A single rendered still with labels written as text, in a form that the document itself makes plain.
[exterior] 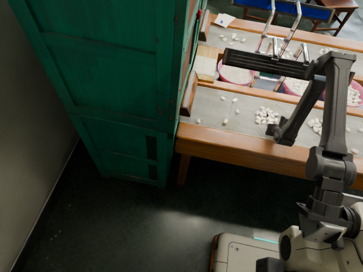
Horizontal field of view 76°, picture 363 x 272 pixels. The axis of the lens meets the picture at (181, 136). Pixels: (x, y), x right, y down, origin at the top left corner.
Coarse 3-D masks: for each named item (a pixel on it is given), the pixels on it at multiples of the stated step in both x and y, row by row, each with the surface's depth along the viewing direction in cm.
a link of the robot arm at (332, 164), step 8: (328, 160) 64; (336, 160) 64; (328, 168) 63; (336, 168) 63; (344, 168) 63; (328, 176) 63; (336, 176) 63; (320, 184) 63; (328, 184) 62; (336, 184) 62; (344, 184) 62
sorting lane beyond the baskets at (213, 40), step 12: (216, 36) 178; (228, 36) 179; (240, 36) 180; (252, 36) 181; (240, 48) 172; (252, 48) 173; (264, 48) 175; (288, 48) 177; (312, 48) 179; (324, 48) 181; (300, 60) 170; (360, 60) 176; (360, 72) 169
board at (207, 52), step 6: (198, 48) 163; (204, 48) 163; (210, 48) 164; (198, 54) 159; (204, 54) 160; (210, 54) 160; (216, 54) 161; (198, 78) 147; (204, 78) 147; (210, 78) 148
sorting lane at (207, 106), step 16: (208, 96) 144; (224, 96) 146; (240, 96) 147; (192, 112) 137; (208, 112) 138; (224, 112) 139; (240, 112) 140; (272, 112) 142; (288, 112) 143; (320, 112) 145; (224, 128) 132; (240, 128) 133; (256, 128) 134; (304, 128) 137; (352, 128) 140; (304, 144) 131; (352, 144) 134
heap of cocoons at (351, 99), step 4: (348, 88) 159; (348, 92) 156; (352, 92) 156; (356, 92) 157; (348, 96) 154; (352, 96) 154; (356, 96) 155; (348, 100) 153; (352, 100) 152; (356, 100) 152; (360, 100) 153; (348, 104) 152; (352, 104) 150; (356, 104) 151
